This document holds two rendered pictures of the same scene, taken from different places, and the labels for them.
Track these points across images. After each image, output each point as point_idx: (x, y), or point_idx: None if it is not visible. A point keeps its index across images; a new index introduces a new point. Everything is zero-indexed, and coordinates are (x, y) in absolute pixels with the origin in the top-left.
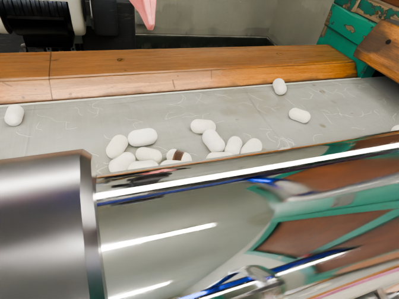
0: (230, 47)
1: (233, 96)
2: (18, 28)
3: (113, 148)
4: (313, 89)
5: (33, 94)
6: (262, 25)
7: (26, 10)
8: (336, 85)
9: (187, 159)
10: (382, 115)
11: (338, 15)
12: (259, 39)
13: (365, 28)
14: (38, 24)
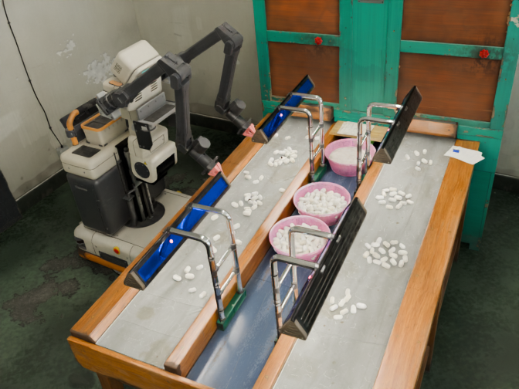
0: (250, 132)
1: (269, 143)
2: (161, 174)
3: (272, 163)
4: (281, 130)
5: (239, 169)
6: None
7: (163, 165)
8: (283, 124)
9: (283, 157)
10: (301, 126)
11: (266, 103)
12: None
13: (278, 104)
14: (167, 168)
